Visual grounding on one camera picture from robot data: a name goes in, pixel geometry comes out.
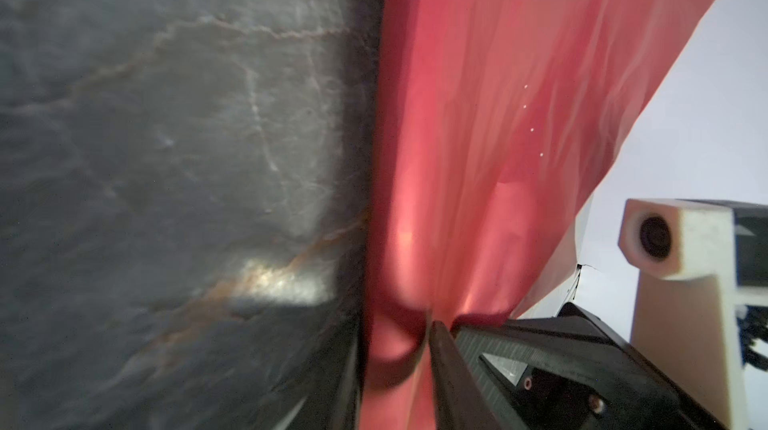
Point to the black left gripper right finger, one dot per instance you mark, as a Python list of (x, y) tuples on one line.
[(458, 402)]

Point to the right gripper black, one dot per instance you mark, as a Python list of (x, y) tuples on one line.
[(572, 371)]

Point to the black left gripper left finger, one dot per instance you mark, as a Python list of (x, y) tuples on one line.
[(332, 398)]

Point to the dark red wrapping paper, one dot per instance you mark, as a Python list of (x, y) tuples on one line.
[(495, 122)]

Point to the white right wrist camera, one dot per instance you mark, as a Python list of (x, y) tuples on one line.
[(702, 269)]

